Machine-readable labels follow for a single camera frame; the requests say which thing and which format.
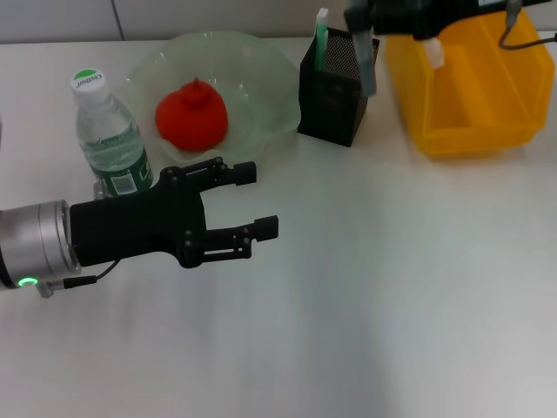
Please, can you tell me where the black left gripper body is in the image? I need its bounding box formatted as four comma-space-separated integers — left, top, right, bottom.
69, 167, 208, 269

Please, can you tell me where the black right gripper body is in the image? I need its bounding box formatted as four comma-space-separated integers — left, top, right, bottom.
408, 0, 557, 43

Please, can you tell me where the green utility knife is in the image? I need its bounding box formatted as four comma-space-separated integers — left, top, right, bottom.
313, 7, 330, 73

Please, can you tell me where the red-orange toy orange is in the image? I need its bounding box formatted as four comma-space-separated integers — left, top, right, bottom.
155, 77, 230, 152

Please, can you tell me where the green label water bottle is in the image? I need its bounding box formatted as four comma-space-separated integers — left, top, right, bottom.
69, 68, 156, 199

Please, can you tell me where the pale green glass fruit plate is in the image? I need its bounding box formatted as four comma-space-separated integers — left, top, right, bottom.
125, 30, 302, 165

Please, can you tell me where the black mesh pen holder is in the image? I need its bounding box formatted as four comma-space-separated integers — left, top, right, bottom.
297, 26, 381, 149

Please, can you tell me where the yellow plastic storage bin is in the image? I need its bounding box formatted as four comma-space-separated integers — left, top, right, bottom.
385, 8, 554, 160

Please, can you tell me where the right gripper connector cable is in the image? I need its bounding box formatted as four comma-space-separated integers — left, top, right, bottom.
498, 0, 557, 50

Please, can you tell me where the gripper connector cable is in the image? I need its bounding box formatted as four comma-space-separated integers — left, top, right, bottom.
498, 0, 557, 50
38, 259, 121, 300

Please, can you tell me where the left gripper connector cable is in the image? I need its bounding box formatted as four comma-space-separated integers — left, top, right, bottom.
38, 259, 121, 300

